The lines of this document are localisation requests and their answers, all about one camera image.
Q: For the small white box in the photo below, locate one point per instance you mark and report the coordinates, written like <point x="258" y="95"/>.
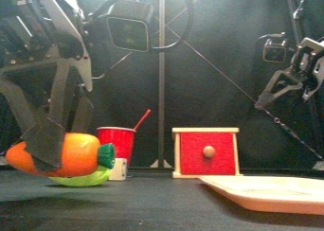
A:
<point x="118" y="169"/>

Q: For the metal frame pole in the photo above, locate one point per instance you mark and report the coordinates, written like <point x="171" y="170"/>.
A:
<point x="161" y="80"/>

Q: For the green toy vegetable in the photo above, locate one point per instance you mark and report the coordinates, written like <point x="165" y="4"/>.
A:
<point x="82" y="179"/>

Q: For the white square plate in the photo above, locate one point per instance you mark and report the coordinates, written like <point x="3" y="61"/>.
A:
<point x="269" y="192"/>

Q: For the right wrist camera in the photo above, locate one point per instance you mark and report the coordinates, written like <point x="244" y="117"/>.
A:
<point x="274" y="51"/>

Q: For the diagonal frame brace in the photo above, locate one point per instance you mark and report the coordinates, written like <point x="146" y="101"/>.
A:
<point x="236" y="86"/>

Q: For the red plastic cup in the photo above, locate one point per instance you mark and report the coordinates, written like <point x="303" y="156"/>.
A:
<point x="118" y="143"/>

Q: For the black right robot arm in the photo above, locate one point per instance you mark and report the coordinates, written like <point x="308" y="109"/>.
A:
<point x="308" y="10"/>

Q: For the orange toy carrot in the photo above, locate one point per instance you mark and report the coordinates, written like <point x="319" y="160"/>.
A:
<point x="71" y="156"/>

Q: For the red drinking straw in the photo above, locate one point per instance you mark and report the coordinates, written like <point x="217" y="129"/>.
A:
<point x="142" y="119"/>

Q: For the red wooden drawer box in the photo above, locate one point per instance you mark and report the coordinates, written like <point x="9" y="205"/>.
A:
<point x="205" y="152"/>

